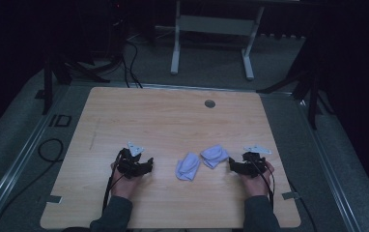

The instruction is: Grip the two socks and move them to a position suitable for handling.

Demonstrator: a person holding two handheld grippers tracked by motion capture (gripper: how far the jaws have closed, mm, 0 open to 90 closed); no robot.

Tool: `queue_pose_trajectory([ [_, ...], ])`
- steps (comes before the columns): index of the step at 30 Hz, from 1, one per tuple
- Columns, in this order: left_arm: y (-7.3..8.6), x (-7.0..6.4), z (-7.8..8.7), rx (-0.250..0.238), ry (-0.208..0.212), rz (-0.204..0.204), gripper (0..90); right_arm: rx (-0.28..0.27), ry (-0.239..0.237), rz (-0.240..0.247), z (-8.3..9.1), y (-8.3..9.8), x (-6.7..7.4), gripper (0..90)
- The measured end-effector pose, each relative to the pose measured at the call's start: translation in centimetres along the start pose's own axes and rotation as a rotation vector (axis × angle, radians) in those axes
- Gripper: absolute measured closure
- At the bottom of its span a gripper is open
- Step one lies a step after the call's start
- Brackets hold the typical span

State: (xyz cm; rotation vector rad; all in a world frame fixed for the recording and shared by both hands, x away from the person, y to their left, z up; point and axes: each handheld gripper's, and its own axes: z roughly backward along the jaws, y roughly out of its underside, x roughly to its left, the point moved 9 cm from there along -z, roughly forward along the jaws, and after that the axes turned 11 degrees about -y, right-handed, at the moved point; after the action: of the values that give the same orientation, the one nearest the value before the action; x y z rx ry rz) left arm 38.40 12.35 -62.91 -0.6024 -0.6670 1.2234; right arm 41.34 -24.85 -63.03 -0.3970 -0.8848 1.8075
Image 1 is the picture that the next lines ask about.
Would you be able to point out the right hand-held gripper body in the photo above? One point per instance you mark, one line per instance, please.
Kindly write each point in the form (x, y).
(251, 162)

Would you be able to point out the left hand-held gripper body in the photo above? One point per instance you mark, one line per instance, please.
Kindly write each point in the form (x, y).
(128, 164)

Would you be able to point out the light blue sock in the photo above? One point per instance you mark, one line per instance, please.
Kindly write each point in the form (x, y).
(188, 166)
(214, 156)

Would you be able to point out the person's left hand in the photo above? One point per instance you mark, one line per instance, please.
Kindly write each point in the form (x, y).
(124, 187)

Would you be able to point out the person's right hand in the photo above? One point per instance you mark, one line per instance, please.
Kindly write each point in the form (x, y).
(257, 185)

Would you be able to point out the grey tape piece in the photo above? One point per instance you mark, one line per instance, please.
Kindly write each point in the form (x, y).
(290, 195)

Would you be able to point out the grey round table grommet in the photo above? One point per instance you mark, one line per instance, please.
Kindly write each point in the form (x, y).
(209, 103)

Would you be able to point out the black tape floor marking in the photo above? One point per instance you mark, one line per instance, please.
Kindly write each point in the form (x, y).
(60, 120)

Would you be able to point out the black tripod stand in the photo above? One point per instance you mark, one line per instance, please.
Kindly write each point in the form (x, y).
(60, 69)
(311, 87)

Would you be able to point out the white desk frame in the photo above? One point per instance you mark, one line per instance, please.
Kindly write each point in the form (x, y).
(216, 25)

